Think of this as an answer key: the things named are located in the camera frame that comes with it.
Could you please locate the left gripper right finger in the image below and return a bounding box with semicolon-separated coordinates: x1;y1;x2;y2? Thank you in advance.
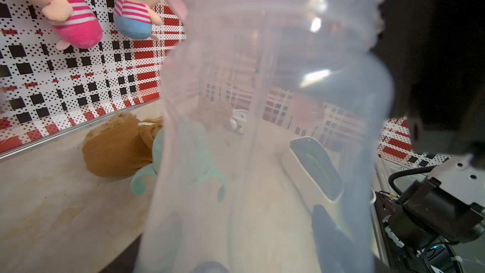
311;205;393;272

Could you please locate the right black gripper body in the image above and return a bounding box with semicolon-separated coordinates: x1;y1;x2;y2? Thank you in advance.
373;0;484;167

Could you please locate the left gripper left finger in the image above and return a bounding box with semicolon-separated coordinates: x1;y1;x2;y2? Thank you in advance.
99;235;141;273

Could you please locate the clear baby bottle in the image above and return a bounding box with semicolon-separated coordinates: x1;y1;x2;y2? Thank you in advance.
135;0;394;272

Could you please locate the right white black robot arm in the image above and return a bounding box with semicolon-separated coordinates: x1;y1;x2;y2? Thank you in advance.
373;0;484;249

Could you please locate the white bin green inside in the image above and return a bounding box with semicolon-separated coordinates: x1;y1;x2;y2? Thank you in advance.
280;136;376;231

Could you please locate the brown plush toy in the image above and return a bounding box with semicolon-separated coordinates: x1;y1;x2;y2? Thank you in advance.
82;113;164;178

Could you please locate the small white alarm clock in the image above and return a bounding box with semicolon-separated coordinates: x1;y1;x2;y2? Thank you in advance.
229;109;249;135

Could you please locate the doll with pink dress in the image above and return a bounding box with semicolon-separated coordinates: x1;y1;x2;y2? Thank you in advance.
27;0;103;51

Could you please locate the doll with striped shirt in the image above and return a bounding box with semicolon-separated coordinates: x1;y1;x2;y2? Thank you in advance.
113;0;162;40

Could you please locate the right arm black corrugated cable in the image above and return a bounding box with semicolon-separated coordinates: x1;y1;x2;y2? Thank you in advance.
387;164;440;197

